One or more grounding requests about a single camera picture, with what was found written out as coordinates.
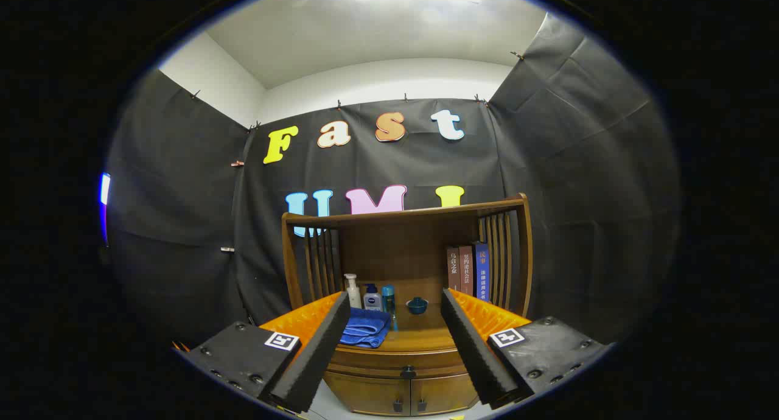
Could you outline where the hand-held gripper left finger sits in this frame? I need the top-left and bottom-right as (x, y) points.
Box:
(173, 291), (352, 415)

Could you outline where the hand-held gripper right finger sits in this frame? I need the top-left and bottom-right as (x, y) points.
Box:
(441, 288), (612, 410)

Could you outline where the wooden drawer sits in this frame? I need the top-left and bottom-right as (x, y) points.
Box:
(324, 346), (468, 379)

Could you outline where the wooden cabinet door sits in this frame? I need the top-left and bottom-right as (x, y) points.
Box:
(323, 371), (411, 416)
(411, 373), (480, 416)

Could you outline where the wooden countertop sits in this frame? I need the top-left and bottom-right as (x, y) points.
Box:
(323, 280), (481, 354)

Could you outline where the wooden cabinet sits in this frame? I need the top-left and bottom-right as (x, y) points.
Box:
(281, 193), (534, 418)

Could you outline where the blue folded towel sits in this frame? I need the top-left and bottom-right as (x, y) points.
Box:
(339, 307), (391, 349)

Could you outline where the blue book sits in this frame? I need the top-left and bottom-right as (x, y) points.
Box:
(473, 242), (491, 303)

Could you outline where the reddish brown book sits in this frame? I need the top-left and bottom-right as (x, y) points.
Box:
(458, 245), (475, 296)

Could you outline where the dark brown book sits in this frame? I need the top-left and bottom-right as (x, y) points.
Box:
(446, 247), (461, 292)

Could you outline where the teal transparent bottle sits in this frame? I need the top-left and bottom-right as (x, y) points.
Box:
(382, 285), (398, 331)

